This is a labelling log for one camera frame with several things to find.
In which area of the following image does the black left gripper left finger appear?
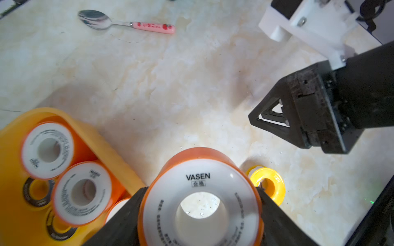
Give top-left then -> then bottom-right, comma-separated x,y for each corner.
84,187 -> 148,246

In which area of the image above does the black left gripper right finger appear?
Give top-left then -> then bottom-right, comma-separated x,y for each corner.
257,187 -> 318,246

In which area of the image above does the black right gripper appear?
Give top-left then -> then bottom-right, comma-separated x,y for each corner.
248,43 -> 394,154

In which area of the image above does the orange tape roll mid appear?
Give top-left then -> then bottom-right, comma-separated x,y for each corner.
105,196 -> 131,223
52,162 -> 125,227

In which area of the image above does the orange tape roll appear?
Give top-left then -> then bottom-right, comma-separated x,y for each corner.
21,121 -> 96,181
137,147 -> 264,246

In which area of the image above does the black yellow tape roll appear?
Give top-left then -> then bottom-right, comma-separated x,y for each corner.
23,177 -> 56,210
45,209 -> 77,241

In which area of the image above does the black base frame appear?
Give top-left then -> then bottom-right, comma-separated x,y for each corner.
345,178 -> 394,246

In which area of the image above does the spoon with pink handle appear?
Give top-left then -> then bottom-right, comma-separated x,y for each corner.
78,10 -> 175,34

